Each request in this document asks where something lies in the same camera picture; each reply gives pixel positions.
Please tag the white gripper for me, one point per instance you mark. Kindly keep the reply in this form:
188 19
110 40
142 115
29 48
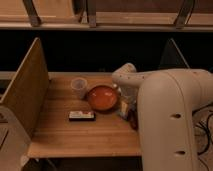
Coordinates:
127 101

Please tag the dark red pepper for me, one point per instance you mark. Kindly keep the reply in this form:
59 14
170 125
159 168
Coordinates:
133 120

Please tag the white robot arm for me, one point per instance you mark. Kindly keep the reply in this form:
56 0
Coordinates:
165 102

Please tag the orange plate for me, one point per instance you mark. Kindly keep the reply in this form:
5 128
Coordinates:
102 98

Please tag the clear plastic cup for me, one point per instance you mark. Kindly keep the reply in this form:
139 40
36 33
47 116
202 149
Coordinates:
79 87

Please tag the right wooden side panel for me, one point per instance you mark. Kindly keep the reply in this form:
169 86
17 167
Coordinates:
172 56

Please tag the wooden side panel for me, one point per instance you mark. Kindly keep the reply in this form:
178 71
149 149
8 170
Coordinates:
172 56
21 103

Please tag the left wooden side panel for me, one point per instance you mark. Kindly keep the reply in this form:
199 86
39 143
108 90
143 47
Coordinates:
21 103

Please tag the wooden shelf with brackets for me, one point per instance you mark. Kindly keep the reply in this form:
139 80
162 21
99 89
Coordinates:
119 15

